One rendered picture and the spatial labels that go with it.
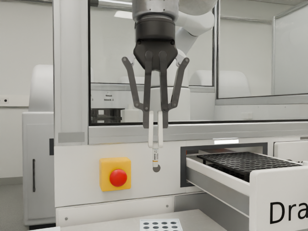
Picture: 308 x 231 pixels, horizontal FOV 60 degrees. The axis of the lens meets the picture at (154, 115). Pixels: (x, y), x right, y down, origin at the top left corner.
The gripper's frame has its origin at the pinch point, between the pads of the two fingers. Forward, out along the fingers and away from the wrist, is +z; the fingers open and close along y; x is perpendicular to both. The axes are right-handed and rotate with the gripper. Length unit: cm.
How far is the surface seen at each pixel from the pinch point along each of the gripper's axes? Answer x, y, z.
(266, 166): 8.2, 26.3, 9.5
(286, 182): -6.9, 22.4, 8.9
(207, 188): 9.9, 13.0, 14.8
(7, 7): 316, -175, -134
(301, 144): 30, 48, 8
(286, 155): 28, 42, 11
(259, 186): -8.3, 16.9, 9.1
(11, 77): 316, -172, -43
